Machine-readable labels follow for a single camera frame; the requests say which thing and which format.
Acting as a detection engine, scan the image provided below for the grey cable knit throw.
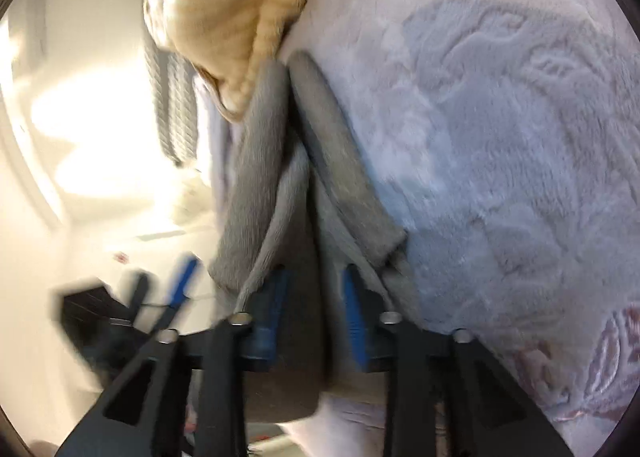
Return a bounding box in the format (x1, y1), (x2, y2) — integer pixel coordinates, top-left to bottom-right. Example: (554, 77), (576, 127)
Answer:
(143, 28), (198, 168)

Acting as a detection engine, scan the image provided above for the grey fleece garment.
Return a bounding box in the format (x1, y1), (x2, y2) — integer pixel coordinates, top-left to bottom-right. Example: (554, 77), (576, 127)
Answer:
(208, 51), (421, 423)

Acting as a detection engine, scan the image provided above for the lavender plush bed blanket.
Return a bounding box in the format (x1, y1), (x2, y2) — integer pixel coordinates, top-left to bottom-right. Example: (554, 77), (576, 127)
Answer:
(199, 0), (640, 457)

